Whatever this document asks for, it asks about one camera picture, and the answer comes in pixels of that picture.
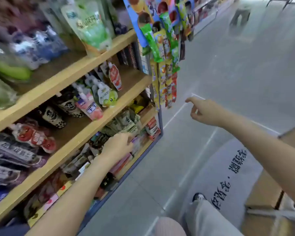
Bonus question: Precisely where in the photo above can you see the person's left hand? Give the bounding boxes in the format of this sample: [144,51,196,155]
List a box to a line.
[98,132,136,166]

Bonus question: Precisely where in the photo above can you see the person's right hand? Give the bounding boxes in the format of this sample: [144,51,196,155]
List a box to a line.
[185,96,226,128]

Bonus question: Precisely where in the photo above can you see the person's right forearm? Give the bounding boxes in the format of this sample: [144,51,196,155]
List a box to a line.
[217,113,295,212]

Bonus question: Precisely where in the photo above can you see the person's black shoe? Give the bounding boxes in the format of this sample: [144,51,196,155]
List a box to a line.
[192,193,207,203]

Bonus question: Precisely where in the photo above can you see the wooden shelf unit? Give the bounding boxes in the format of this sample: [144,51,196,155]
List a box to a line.
[0,29,164,236]

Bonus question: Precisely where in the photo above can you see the cardboard box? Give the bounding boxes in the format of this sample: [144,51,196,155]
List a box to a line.
[241,121,295,236]

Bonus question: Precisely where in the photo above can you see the distant store shelf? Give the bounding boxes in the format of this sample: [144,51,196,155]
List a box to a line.
[193,0,236,35]

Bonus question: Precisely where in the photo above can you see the stack of grey green packets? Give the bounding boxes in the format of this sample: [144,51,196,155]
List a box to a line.
[101,108,143,137]

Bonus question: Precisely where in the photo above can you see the row of spouted drink pouches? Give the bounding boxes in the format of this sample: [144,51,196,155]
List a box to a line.
[39,61,123,128]

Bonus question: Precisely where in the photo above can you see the hanging strips of colourful snacks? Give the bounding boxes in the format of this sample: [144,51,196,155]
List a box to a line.
[123,0,196,111]

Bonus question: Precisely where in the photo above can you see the red white pouches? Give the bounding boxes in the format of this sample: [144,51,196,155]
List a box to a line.
[10,123,57,154]

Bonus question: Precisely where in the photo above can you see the dark purple packets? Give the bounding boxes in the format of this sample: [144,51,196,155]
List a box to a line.
[0,134,49,187]

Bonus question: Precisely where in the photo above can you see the green drink pouch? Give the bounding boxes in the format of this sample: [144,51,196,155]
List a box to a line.
[61,0,113,57]

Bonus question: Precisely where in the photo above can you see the blue white pouches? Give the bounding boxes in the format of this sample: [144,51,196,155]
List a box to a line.
[10,26,69,70]

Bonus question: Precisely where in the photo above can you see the green snack bags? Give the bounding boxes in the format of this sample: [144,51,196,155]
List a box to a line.
[0,41,32,110]

